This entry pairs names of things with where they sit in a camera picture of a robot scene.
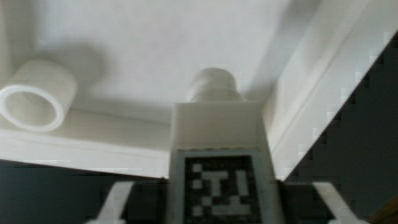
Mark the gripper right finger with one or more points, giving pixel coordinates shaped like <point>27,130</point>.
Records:
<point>337,204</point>

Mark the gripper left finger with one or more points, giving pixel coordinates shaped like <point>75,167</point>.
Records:
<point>113,208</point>

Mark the white leg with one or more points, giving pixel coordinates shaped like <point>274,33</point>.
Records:
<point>223,184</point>

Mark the white square tabletop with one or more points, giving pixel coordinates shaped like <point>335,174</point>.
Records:
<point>296,45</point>

